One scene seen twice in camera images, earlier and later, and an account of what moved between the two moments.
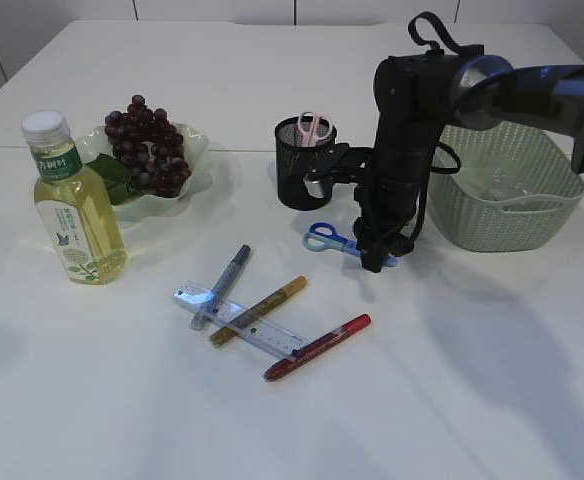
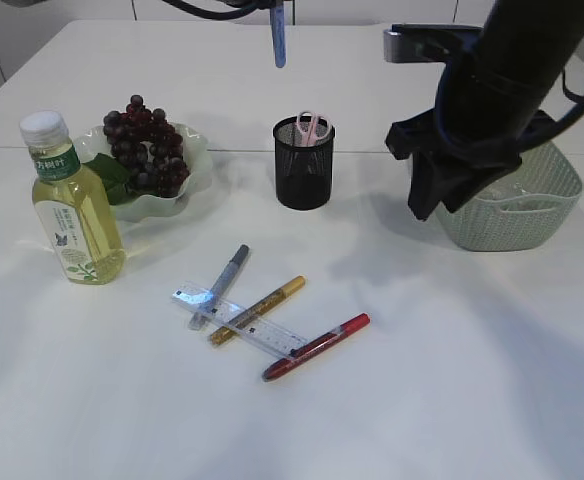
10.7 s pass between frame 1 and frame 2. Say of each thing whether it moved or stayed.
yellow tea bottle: stayed
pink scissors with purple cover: stayed
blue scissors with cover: moved
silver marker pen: stayed
